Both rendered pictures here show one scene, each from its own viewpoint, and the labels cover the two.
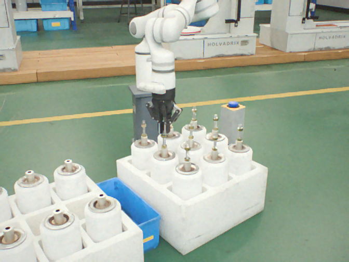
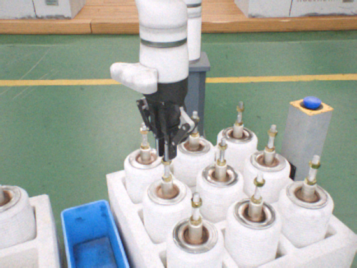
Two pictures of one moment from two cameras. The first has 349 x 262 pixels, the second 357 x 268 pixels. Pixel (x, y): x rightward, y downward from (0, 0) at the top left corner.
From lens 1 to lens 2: 67 cm
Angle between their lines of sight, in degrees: 15
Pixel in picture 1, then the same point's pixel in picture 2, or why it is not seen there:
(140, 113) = not seen: hidden behind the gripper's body
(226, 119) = (296, 126)
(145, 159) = (141, 187)
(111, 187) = (95, 214)
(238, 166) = (300, 230)
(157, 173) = (150, 222)
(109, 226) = not seen: outside the picture
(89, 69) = not seen: hidden behind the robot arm
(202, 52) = (289, 9)
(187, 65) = (267, 25)
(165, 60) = (162, 20)
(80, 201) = (7, 258)
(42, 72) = (97, 23)
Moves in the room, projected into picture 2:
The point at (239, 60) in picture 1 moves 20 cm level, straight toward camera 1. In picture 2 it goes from (336, 22) to (335, 29)
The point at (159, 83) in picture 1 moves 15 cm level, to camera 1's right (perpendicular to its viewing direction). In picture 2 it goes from (149, 68) to (255, 78)
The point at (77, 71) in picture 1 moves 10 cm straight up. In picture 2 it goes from (135, 24) to (134, 9)
